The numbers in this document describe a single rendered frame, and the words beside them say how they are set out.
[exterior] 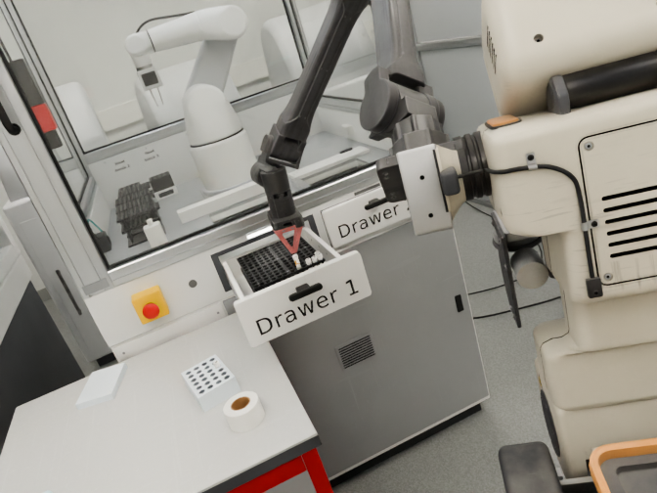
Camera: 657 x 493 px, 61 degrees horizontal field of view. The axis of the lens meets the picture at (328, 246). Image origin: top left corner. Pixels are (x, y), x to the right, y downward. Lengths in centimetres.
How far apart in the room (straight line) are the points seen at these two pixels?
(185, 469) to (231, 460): 9
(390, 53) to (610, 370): 55
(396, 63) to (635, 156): 37
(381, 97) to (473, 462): 139
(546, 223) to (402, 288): 105
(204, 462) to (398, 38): 79
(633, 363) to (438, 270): 95
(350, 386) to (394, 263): 41
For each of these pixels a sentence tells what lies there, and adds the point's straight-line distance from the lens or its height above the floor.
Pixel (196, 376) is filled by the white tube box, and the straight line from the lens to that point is 124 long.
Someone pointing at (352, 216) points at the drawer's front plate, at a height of 89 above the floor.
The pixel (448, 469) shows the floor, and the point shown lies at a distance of 195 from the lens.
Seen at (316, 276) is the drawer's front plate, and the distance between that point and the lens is 118.
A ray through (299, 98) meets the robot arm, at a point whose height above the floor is 126.
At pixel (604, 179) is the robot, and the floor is 116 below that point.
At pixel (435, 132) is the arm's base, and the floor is 123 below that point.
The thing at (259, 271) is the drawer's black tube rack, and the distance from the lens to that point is 134.
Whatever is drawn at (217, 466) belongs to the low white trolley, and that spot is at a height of 76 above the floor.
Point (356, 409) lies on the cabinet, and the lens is 181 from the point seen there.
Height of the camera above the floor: 141
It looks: 23 degrees down
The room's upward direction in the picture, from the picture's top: 18 degrees counter-clockwise
